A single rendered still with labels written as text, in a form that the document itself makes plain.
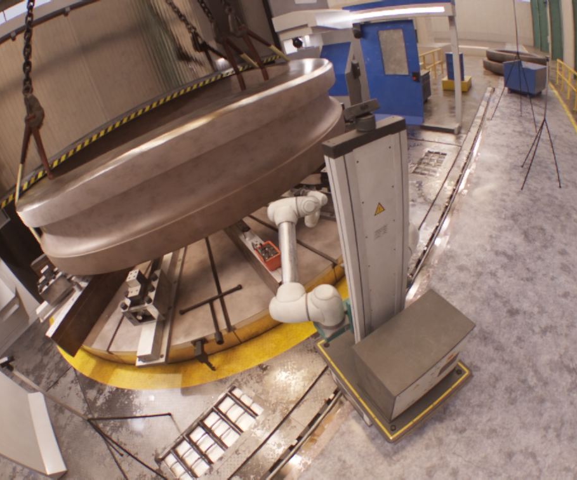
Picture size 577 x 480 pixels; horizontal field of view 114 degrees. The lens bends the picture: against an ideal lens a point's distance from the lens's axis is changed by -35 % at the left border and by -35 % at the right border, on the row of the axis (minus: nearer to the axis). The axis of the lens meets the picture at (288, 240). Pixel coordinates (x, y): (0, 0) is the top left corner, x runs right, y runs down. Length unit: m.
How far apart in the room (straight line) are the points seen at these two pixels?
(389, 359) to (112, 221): 2.34
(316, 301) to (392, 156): 0.80
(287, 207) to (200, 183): 0.94
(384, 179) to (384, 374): 0.85
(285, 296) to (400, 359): 0.67
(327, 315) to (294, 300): 0.19
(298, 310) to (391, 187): 0.78
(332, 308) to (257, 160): 1.55
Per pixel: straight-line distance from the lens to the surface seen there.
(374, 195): 1.10
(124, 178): 2.30
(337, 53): 8.01
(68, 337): 3.40
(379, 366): 1.40
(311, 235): 2.94
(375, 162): 1.05
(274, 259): 2.06
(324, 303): 1.46
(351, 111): 0.96
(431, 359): 1.44
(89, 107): 5.06
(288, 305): 1.53
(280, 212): 1.74
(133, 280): 2.61
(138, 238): 2.52
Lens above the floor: 2.12
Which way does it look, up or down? 37 degrees down
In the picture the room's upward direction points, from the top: 18 degrees counter-clockwise
